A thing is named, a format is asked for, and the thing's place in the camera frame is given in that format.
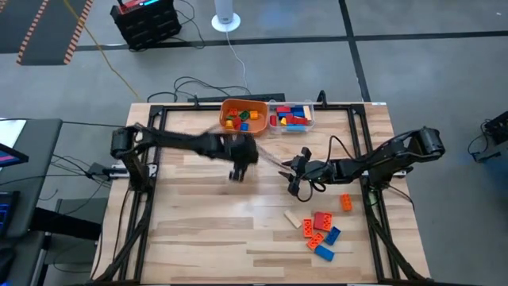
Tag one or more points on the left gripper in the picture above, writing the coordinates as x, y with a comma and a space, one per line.
244, 151

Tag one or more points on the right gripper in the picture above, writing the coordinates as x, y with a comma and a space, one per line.
317, 171

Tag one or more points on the light blue block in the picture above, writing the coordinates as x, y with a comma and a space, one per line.
295, 128

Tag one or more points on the small blue plastic brick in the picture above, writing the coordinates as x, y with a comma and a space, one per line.
244, 127

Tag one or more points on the small yellow plastic brick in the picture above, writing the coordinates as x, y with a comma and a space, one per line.
229, 124

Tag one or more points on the long orange plastic brick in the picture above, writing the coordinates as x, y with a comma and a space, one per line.
308, 228
327, 221
315, 240
346, 202

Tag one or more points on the red wooden cylinder block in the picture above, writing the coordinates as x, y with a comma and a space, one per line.
273, 120

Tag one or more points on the natural wooden block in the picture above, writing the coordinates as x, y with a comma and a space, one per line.
306, 112

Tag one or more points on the dark blue wooden block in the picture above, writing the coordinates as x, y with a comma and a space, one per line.
297, 110

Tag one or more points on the small orange plastic brick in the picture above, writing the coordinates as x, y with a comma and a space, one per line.
232, 113
254, 115

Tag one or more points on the long dark blue plastic brick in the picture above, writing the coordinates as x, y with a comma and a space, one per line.
332, 235

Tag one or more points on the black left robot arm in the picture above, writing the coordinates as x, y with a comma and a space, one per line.
178, 143

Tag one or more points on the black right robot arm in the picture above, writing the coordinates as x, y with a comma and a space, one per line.
381, 159

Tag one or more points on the clear plastic container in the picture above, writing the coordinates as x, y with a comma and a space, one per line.
312, 128

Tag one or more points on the yellow wooden block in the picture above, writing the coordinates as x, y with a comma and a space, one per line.
283, 121

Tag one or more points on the long red plastic brick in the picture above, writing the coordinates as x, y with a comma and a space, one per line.
318, 221

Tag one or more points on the orange plastic bin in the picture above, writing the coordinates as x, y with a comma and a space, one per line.
262, 121

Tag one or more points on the white tower fan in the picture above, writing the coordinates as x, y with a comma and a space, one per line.
226, 22

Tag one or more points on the black plastic crate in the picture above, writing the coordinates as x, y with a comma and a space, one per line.
151, 28

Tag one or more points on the red electronic device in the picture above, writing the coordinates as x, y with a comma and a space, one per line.
133, 5

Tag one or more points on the black floor equipment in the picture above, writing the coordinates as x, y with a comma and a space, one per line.
498, 127

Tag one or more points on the dark grey desk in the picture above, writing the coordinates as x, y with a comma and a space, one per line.
35, 159

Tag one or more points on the tablet with pink screen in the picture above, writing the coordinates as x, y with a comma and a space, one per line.
10, 157

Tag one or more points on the black mat orange striped edge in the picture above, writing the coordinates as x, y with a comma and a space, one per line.
55, 32
12, 24

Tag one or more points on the white sheet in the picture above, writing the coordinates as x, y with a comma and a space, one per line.
10, 131

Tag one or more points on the keyboard with blue lights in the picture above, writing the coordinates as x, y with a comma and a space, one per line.
6, 214

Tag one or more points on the black aluminium table frame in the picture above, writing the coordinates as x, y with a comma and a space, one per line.
186, 107

